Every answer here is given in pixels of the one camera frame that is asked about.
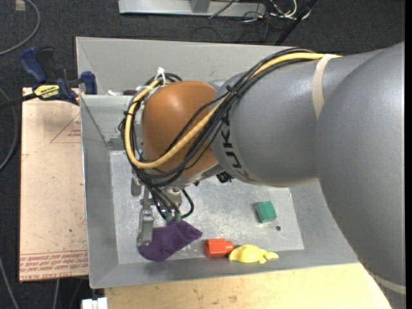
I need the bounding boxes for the grey metal bin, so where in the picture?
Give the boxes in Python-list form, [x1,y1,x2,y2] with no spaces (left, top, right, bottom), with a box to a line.
[75,36,359,290]

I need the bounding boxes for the yellow toy animal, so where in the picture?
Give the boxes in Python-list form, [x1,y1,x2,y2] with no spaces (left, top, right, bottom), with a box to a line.
[228,243,280,265]

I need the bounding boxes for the brown cardboard board, red print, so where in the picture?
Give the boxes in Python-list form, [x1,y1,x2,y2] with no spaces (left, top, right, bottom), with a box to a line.
[19,87,89,283]

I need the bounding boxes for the purple cloth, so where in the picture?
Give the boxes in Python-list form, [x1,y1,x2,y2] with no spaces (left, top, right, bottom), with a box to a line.
[138,220,203,263]

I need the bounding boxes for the pale grey metal gripper finger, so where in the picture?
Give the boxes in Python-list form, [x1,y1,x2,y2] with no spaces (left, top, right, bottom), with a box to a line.
[136,209,156,247]

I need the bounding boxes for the green block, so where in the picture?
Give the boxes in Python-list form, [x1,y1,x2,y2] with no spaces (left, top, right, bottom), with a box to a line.
[255,200,278,224]

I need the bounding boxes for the red block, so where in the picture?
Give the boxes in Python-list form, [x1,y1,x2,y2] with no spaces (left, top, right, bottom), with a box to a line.
[205,238,235,259]

